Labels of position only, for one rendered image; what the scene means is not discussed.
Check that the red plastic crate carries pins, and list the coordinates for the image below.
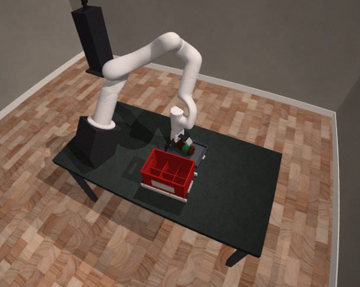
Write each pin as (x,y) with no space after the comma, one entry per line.
(168,172)

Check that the brown bottle with green label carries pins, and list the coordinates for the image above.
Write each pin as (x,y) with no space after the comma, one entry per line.
(189,150)

